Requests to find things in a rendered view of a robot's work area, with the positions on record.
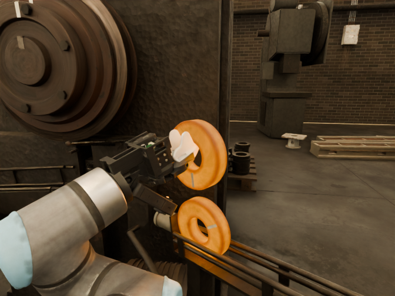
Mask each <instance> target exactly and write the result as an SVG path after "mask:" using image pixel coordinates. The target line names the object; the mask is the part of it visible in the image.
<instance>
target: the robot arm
mask: <svg viewBox="0 0 395 296"><path fill-rule="evenodd" d="M141 136H143V137H141ZM139 137H141V138H140V139H138V140H136V139H137V138H139ZM134 140H135V141H134ZM132 141H134V142H132ZM163 141H164V142H163ZM125 146H126V149H127V150H125V151H124V152H122V153H119V154H118V155H116V156H114V157H112V158H110V157H108V156H106V157H104V158H102V159H100V162H101V165H102V167H103V169H102V168H99V167H97V168H95V169H93V170H91V171H89V172H87V173H86V174H84V175H82V176H80V177H78V178H77V179H75V180H73V181H72V182H70V183H68V184H66V185H64V186H62V187H60V188H58V189H57V190H55V191H53V192H51V193H49V194H47V195H46V196H44V197H42V198H40V199H39V200H37V201H34V202H33V203H31V204H29V205H27V206H26V207H24V208H22V209H20V210H18V211H13V212H12V213H11V214H10V215H9V216H8V217H6V218H4V219H3V220H1V221H0V269H1V270H2V272H3V274H4V275H5V276H6V278H7V280H8V281H9V283H10V284H11V285H12V286H13V287H14V288H15V289H17V290H18V289H21V288H23V287H27V286H28V285H30V284H32V285H33V286H34V288H35V289H36V290H37V291H38V292H39V293H40V294H41V296H182V295H183V294H182V287H181V285H180V284H179V283H178V282H176V281H174V280H171V279H169V278H168V277H167V276H165V277H163V276H161V275H157V274H154V273H151V272H148V271H145V270H142V269H140V268H137V267H134V266H131V265H128V264H125V263H122V262H120V261H117V260H114V259H111V258H108V257H105V256H103V255H100V254H97V253H96V252H95V251H94V249H93V247H92V245H91V243H90V242H89V239H90V238H92V237H93V236H94V235H96V234H97V233H98V232H100V231H101V230H103V229H104V228H105V227H107V226H108V225H110V224H111V223H113V222H114V221H115V220H117V219H118V218H119V217H120V216H122V215H123V214H125V213H126V212H127V209H128V206H127V204H129V203H130V202H131V201H132V200H133V196H134V197H136V198H137V199H139V200H142V201H143V202H145V203H147V204H149V205H151V206H153V207H154V208H153V209H155V210H156V211H157V212H158V213H160V214H164V215H166V214H167V215H170V216H172V214H173V213H174V211H175V209H176V207H177V205H176V204H175V203H173V200H171V199H170V198H169V197H168V196H164V195H162V194H161V195H160V194H158V193H156V192H154V191H153V190H151V189H149V188H147V187H146V186H144V185H142V184H140V183H138V182H139V181H140V182H141V183H144V184H146V185H148V186H150V187H153V186H154V185H156V186H157V185H160V184H164V183H166V182H167V181H170V180H172V179H173V178H176V177H177V176H178V175H180V174H182V173H183V172H184V171H186V170H187V169H188V168H189V167H190V165H191V164H192V163H193V161H194V159H195V156H196V155H197V153H198V150H199V148H198V146H197V145H196V144H195V143H194V142H193V140H192V138H191V136H190V134H189V133H188V132H184V133H182V135H180V134H179V132H178V131H177V130H175V129H174V130H172V131H170V133H169V136H167V137H165V138H163V139H162V140H161V139H160V138H157V137H156V135H155V134H154V133H149V134H148V133H147V132H144V133H142V134H140V135H139V136H136V137H134V138H133V139H130V140H128V141H127V142H125Z"/></svg>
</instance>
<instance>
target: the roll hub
mask: <svg viewBox="0 0 395 296"><path fill-rule="evenodd" d="M15 2H18V4H19V10H20V14H21V17H20V18H17V15H16V9H15V3H14V2H9V3H7V4H4V5H2V6H0V98H1V99H2V100H3V101H4V102H6V103H7V104H8V105H10V106H11V107H12V108H14V109H16V110H18V111H20V112H22V113H25V114H28V115H34V116H43V115H50V114H54V113H59V112H63V111H65V110H67V109H69V108H70V107H71V106H73V105H74V104H75V103H76V102H77V101H78V99H79V98H80V96H81V95H82V93H83V90H84V88H85V85H86V80H87V75H88V65H87V60H86V54H85V50H84V48H83V45H82V42H81V40H80V39H79V36H78V35H77V33H76V32H75V30H74V29H73V27H71V26H70V24H69V23H68V22H67V21H66V20H64V19H63V17H61V16H60V15H58V14H56V13H55V12H53V11H51V10H48V9H46V8H43V7H41V6H38V5H35V4H32V3H30V2H24V1H15ZM22 4H28V5H29V6H30V8H31V9H32V11H31V14H30V15H24V14H23V13H22V11H21V6H22ZM61 41H68V43H69V44H70V47H69V50H68V51H63V50H62V49H61V48H60V46H59V44H60V42H61ZM59 90H64V91H65V92H66V94H67V97H66V99H59V98H58V96H57V94H58V91H59ZM22 104H28V105H29V107H30V108H31V109H30V111H29V112H23V111H22V109H21V105H22Z"/></svg>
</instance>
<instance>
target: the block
mask: <svg viewBox="0 0 395 296"><path fill-rule="evenodd" d="M138 183H140V184H142V185H144V186H146V187H147V188H149V189H151V190H153V191H154V192H156V193H157V187H156V185H154V186H153V187H150V186H148V185H146V184H144V183H141V182H140V181H139V182H138ZM127 206H128V209H127V214H128V226H129V229H130V228H131V227H133V226H134V225H135V224H139V225H140V229H139V230H138V231H136V232H135V235H140V236H149V235H151V233H152V231H153V229H154V228H155V224H154V220H153V219H154V216H155V213H156V212H157V211H156V210H155V209H153V208H154V207H153V206H151V205H149V204H147V203H145V202H143V201H142V200H139V199H137V198H136V197H134V196H133V200H132V201H131V202H130V203H129V204H127Z"/></svg>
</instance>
